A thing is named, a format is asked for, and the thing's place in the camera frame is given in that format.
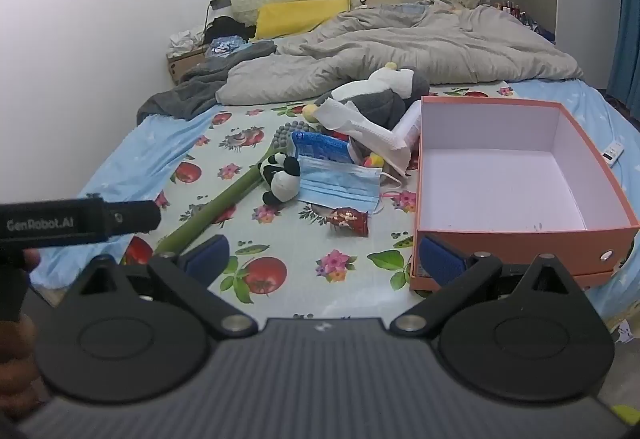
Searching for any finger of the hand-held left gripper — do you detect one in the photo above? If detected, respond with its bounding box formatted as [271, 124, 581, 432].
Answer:
[104, 201, 162, 236]

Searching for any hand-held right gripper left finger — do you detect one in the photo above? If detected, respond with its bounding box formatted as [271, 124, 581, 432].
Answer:
[60, 234, 258, 340]

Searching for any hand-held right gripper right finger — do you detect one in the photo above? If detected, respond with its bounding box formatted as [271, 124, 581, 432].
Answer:
[390, 235, 591, 337]

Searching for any red snack packet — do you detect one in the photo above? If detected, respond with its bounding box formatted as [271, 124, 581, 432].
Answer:
[327, 207, 370, 237]

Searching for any small panda plush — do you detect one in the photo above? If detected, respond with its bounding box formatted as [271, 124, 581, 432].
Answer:
[257, 154, 302, 206]

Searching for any pink cardboard box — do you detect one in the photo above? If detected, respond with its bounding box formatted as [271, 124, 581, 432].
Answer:
[414, 95, 640, 279]

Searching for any blue face mask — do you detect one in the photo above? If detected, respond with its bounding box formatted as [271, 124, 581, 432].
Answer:
[298, 155, 402, 214]

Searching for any person's left hand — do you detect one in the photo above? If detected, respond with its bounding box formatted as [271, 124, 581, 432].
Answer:
[0, 249, 43, 422]

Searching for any green massage stick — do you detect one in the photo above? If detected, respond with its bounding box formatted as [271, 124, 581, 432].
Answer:
[155, 121, 318, 255]

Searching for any dark grey blanket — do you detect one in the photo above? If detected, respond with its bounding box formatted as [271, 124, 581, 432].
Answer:
[137, 40, 277, 121]

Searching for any white spray can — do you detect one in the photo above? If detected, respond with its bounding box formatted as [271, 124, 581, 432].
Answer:
[395, 101, 422, 154]

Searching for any white paper towel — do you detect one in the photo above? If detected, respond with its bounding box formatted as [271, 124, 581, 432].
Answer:
[316, 99, 413, 177]

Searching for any blue wet wipes packet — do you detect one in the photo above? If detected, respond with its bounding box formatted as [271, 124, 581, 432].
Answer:
[291, 130, 361, 166]

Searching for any brown cardboard box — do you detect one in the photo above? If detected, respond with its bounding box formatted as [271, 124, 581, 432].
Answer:
[166, 46, 211, 86]

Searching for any grey white penguin plush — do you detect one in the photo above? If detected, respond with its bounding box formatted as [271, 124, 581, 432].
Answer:
[302, 62, 431, 130]

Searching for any white crumpled cloth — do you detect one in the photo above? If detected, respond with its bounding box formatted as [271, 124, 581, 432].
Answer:
[168, 28, 206, 57]

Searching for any blue patterned cloth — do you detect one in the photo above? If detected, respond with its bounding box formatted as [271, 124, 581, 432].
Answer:
[207, 36, 248, 57]

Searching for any black clothing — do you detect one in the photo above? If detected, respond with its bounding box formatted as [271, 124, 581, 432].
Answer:
[204, 16, 257, 44]

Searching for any grey duvet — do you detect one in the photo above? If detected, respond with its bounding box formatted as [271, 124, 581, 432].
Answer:
[215, 0, 583, 106]

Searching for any yellow pillow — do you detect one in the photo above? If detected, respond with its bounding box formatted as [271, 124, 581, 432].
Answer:
[255, 0, 351, 40]

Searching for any row of cosmetic bottles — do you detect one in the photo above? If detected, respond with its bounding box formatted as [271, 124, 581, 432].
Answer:
[492, 0, 538, 27]

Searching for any blue curtain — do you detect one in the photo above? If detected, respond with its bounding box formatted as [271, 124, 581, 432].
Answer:
[606, 0, 640, 120]

